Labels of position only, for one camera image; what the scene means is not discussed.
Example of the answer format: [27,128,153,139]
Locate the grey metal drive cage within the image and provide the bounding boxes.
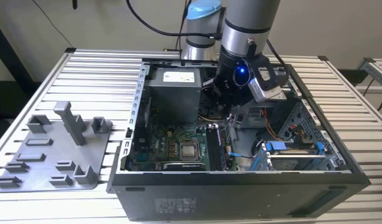
[231,66,302,129]

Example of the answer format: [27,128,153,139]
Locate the grey power supply unit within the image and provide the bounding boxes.
[146,69,205,124]

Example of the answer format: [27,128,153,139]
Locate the blue disk carrier with disk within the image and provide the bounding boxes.
[253,140,336,172]

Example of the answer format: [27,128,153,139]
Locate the silver CPU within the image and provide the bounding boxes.
[181,144,198,157]

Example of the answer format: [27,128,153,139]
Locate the green motherboard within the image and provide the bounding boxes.
[133,125,242,171]

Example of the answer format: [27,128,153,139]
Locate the black graphics card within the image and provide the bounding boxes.
[162,162,207,171]

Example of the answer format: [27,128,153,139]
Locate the dark furniture piece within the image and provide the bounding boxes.
[338,69,369,87]
[0,80,42,131]

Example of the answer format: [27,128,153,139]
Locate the slatted metal side table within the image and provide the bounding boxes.
[354,57,382,94]

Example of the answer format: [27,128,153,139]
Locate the black PC case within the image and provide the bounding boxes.
[106,57,373,222]

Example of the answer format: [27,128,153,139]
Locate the grey plastic parts rack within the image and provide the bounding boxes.
[0,101,117,193]

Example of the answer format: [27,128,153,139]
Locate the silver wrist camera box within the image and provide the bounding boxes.
[249,66,288,103]

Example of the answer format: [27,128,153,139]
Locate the orange wire bundle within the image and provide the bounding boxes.
[261,107,278,140]

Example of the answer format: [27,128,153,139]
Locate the thin black hanging cable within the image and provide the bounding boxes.
[165,0,193,52]

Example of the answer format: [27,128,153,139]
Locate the black wire with blue plug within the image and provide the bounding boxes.
[227,151,257,160]

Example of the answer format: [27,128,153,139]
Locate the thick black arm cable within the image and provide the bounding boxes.
[126,0,223,39]

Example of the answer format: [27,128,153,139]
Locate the thin black wall cable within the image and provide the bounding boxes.
[39,0,74,49]

